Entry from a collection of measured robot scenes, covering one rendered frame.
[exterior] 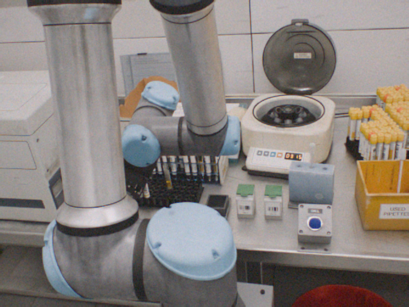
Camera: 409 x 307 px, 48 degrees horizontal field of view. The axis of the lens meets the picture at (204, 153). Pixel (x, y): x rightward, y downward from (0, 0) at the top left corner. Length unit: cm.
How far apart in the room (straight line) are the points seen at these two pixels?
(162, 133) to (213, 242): 30
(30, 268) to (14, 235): 84
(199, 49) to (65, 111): 20
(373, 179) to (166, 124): 54
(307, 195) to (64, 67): 70
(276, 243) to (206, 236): 44
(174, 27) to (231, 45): 89
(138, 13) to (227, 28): 29
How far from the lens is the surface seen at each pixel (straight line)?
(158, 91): 93
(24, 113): 108
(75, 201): 64
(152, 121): 86
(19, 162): 114
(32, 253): 214
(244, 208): 109
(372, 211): 105
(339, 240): 106
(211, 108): 75
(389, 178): 117
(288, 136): 121
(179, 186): 119
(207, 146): 83
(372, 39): 150
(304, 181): 110
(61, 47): 60
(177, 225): 63
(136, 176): 104
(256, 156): 124
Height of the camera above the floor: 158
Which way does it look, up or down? 32 degrees down
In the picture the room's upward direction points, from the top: 7 degrees counter-clockwise
